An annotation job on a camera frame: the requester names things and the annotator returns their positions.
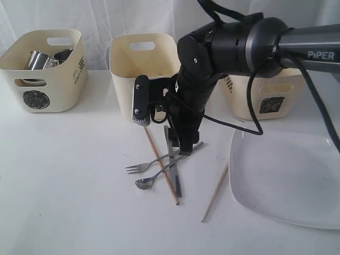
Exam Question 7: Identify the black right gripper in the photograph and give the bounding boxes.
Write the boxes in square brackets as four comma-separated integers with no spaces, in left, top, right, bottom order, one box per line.
[166,63,217,156]

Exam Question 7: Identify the steel table knife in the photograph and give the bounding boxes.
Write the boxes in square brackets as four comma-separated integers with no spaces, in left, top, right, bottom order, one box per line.
[164,125,182,198]

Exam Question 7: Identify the steel fork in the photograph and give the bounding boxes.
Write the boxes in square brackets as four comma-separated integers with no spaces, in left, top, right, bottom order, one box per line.
[125,150,179,174]

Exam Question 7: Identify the wooden chopstick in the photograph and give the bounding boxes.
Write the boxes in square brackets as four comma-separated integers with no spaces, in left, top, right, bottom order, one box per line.
[201,162,229,223]
[143,126,181,206]

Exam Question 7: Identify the steel spoon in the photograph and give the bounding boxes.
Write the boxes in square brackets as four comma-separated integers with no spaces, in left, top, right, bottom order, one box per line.
[134,141,205,191]

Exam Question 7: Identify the steel cup folding handle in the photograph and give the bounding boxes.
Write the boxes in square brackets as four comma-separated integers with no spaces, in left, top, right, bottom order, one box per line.
[25,51,59,70]

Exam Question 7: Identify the white round bowl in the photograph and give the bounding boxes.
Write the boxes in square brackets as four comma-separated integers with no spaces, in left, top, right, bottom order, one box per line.
[22,79,46,87]

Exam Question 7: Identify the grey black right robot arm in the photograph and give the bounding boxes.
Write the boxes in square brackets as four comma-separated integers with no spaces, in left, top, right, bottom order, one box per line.
[166,13,339,156]

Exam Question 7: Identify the cream bin with triangle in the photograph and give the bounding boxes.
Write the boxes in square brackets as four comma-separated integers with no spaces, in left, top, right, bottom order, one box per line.
[109,33,180,122]

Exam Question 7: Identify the cream bin with square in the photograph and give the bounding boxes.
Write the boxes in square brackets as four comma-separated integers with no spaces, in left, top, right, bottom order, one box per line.
[217,69,305,121]

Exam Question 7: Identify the white square plate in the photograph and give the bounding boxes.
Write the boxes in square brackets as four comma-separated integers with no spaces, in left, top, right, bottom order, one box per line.
[229,131,339,230]

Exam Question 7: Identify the cream bin with circle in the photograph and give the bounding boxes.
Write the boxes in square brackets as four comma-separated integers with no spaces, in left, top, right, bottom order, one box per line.
[1,29,87,113]

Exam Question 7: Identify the white curtain backdrop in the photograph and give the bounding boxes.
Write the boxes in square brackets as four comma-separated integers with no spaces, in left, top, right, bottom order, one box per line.
[1,0,339,70]

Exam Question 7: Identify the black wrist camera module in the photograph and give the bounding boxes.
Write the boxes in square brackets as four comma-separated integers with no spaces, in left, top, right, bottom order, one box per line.
[132,75,172,127]

